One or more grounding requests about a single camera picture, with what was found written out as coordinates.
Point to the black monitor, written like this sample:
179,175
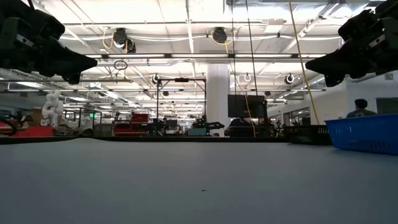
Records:
245,105

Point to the black mesh basket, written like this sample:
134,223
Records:
308,135

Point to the long ceiling light bar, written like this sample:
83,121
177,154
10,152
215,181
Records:
199,56

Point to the teal box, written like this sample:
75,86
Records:
197,132

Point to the blue mesh basket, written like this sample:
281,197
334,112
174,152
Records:
363,133

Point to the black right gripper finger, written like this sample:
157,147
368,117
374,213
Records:
342,62
334,81

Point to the person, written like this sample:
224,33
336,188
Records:
360,109

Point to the small black robot arm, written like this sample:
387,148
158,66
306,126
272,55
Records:
214,125

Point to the red tool chest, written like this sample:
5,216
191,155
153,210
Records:
140,119

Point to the black metal rig frame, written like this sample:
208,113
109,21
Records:
182,79

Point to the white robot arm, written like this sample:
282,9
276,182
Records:
53,107

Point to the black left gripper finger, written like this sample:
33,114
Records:
68,62
72,79

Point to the white column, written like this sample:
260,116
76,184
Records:
217,93

